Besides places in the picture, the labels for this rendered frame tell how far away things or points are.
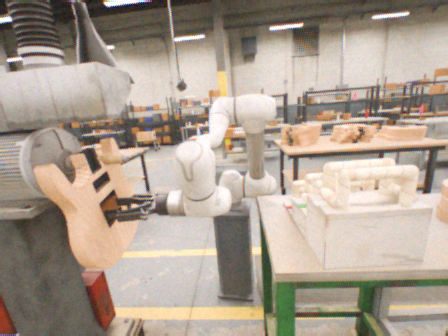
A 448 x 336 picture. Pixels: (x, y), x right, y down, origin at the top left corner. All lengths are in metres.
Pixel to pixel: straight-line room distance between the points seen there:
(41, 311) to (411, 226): 1.32
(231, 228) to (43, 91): 1.25
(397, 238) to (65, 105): 0.95
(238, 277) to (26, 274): 1.24
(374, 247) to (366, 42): 12.87
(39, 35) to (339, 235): 0.96
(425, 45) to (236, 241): 13.85
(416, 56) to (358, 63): 2.54
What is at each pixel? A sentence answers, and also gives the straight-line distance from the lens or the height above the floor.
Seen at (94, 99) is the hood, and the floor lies 1.44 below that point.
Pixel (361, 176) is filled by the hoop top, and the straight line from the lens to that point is 0.66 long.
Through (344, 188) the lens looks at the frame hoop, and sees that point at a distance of 0.65.
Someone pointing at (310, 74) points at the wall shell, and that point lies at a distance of 12.35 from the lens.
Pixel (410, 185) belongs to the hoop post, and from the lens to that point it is 0.74.
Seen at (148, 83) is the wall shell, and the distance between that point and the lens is 12.64.
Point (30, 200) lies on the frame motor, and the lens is 1.05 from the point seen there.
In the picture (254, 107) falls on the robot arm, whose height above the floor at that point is 1.39.
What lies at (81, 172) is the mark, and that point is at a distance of 0.81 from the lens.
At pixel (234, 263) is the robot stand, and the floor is 0.31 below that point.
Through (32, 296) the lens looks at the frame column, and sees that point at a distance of 1.23.
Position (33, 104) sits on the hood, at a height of 1.44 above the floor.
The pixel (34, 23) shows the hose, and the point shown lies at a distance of 0.85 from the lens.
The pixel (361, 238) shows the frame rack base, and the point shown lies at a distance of 0.72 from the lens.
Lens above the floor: 1.38
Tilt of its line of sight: 16 degrees down
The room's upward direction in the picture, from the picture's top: 5 degrees counter-clockwise
